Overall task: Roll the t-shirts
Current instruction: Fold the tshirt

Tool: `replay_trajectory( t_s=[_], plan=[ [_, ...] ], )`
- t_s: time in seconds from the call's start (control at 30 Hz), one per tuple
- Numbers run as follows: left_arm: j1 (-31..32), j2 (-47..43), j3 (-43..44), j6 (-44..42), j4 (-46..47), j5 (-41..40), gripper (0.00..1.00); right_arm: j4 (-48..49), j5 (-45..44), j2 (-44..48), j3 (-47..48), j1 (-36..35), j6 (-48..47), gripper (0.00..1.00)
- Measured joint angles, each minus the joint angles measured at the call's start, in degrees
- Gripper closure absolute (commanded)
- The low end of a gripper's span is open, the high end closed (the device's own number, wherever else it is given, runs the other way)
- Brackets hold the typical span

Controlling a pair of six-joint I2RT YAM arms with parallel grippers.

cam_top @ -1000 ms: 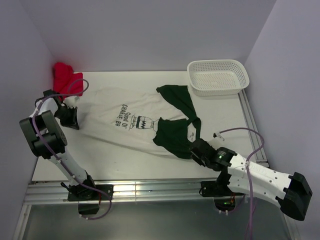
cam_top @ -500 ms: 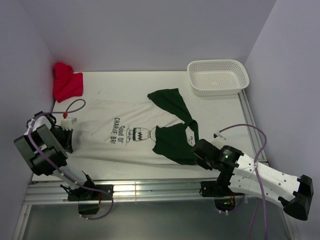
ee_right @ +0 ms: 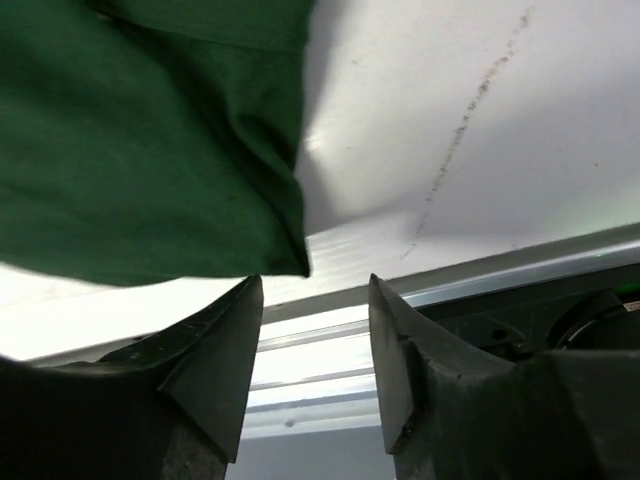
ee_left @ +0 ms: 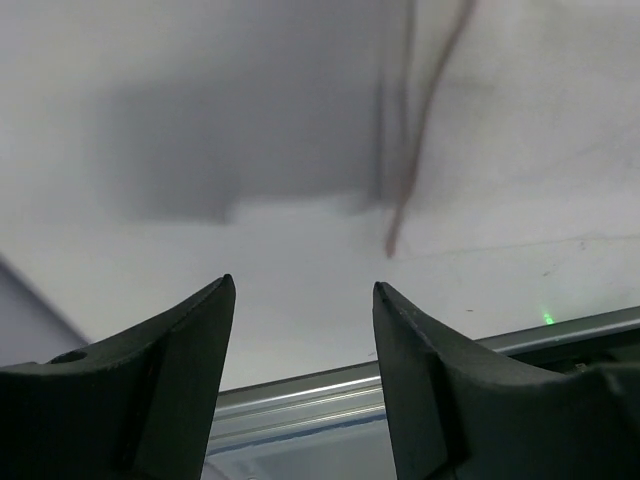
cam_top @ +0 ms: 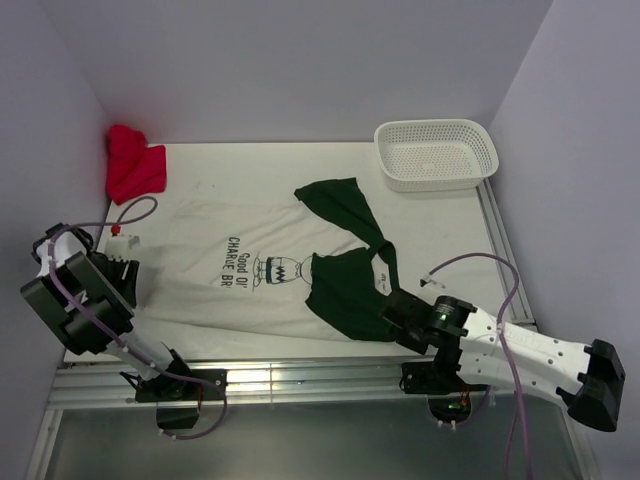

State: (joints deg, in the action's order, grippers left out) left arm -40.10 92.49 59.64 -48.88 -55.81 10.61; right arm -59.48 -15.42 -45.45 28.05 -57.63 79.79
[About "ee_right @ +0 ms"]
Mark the dark green t-shirt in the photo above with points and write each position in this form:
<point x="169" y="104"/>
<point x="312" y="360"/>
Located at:
<point x="145" y="141"/>

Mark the aluminium rail frame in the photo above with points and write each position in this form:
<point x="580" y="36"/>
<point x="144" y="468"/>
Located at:
<point x="314" y="371"/>

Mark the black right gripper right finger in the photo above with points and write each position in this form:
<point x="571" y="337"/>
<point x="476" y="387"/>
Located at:
<point x="450" y="410"/>

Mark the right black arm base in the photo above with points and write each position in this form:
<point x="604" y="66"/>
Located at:
<point x="598" y="310"/>

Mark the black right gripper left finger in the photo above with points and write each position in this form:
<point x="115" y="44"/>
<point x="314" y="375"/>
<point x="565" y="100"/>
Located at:
<point x="170" y="406"/>

